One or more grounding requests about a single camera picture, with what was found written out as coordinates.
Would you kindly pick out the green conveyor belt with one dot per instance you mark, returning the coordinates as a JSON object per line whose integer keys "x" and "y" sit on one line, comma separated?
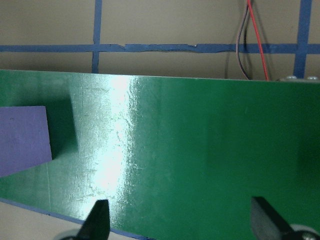
{"x": 200, "y": 137}

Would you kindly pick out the purple cube block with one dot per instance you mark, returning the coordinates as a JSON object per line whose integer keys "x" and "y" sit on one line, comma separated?
{"x": 22, "y": 140}

